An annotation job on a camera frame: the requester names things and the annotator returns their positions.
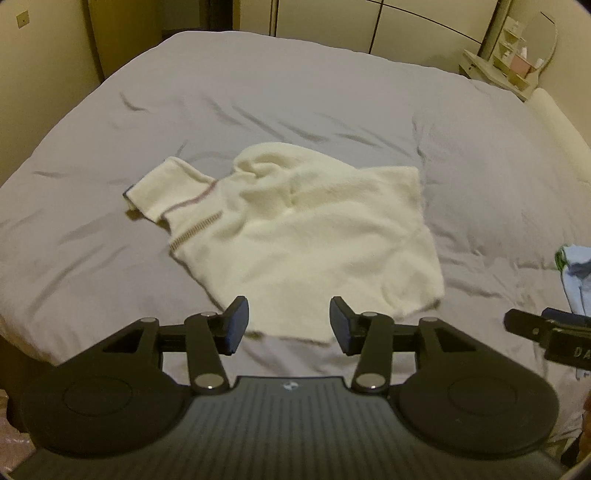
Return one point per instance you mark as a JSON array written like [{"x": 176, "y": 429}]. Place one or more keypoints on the cream wardrobe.
[{"x": 429, "y": 33}]

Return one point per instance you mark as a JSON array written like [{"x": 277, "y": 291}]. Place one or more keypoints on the pink storage box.
[{"x": 521, "y": 67}]

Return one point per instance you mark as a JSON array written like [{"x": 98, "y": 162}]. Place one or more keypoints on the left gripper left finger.
[{"x": 208, "y": 336}]

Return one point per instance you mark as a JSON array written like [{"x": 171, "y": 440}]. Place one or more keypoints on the white nightstand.
[{"x": 476, "y": 68}]

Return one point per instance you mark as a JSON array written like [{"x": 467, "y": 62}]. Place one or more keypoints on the wall socket plate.
[{"x": 23, "y": 19}]

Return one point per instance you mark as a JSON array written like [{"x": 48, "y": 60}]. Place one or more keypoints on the small shelf organizer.
[{"x": 507, "y": 46}]

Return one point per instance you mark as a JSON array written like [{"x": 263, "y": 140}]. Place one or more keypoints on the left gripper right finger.
[{"x": 369, "y": 335}]

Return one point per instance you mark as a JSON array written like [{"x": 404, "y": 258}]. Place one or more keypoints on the cream knit sweater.
[{"x": 291, "y": 228}]

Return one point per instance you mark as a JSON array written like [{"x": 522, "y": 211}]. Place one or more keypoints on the light blue garment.
[{"x": 574, "y": 265}]

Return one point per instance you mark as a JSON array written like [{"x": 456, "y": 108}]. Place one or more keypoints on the oval vanity mirror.
[{"x": 538, "y": 44}]

